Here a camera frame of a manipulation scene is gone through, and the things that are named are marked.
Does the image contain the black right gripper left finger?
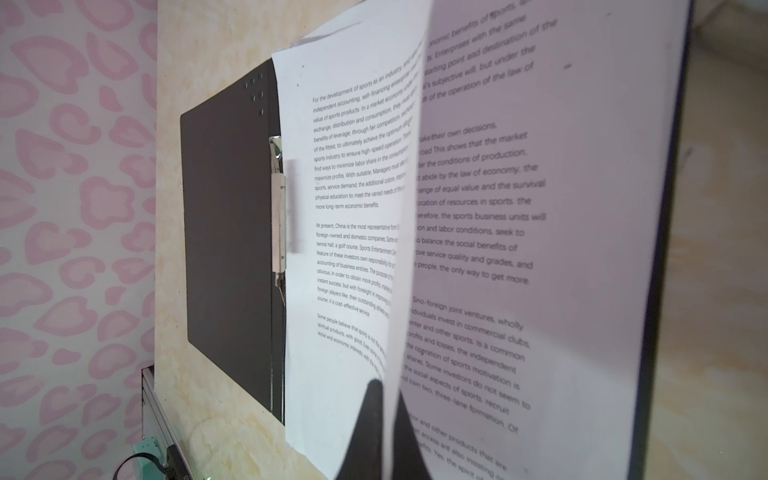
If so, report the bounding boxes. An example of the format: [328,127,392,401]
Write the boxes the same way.
[336,379,383,480]

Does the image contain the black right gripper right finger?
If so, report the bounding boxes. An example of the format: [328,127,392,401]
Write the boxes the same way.
[392,395,431,480]

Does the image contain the blue and black file folder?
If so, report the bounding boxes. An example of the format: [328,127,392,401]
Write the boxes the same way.
[179,0,697,480]

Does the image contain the printed sheet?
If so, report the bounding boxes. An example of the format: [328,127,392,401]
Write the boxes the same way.
[273,1,433,479]
[401,1,691,479]

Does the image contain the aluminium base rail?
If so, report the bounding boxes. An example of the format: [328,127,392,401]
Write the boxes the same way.
[141,366,194,480]

